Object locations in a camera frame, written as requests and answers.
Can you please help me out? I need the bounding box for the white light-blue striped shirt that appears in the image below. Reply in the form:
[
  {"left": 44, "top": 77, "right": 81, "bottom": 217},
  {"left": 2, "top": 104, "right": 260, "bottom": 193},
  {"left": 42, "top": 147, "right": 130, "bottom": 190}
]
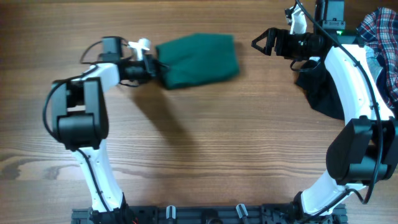
[{"left": 364, "top": 45, "right": 383, "bottom": 83}]

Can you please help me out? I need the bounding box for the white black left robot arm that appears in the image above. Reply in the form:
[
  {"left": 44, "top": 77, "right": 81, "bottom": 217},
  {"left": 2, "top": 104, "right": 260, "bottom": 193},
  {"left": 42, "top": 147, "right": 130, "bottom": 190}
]
[{"left": 49, "top": 55, "right": 158, "bottom": 223}]

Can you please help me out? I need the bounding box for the green cloth garment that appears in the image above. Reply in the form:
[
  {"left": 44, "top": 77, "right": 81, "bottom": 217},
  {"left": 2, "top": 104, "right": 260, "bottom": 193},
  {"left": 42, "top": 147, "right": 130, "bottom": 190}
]
[{"left": 155, "top": 33, "right": 240, "bottom": 90}]

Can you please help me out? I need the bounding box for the black cloth garment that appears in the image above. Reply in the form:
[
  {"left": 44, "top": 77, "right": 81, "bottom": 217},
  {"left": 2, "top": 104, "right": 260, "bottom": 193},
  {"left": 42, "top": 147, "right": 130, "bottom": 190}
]
[{"left": 295, "top": 60, "right": 345, "bottom": 120}]

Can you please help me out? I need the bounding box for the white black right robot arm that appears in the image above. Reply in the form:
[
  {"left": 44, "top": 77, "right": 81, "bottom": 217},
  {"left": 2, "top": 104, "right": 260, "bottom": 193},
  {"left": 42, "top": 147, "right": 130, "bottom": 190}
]
[{"left": 251, "top": 27, "right": 397, "bottom": 223}]

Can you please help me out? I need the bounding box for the red blue plaid shirt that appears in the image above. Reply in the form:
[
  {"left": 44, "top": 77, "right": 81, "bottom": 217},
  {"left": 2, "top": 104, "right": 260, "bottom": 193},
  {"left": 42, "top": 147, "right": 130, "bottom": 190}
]
[{"left": 356, "top": 7, "right": 397, "bottom": 109}]

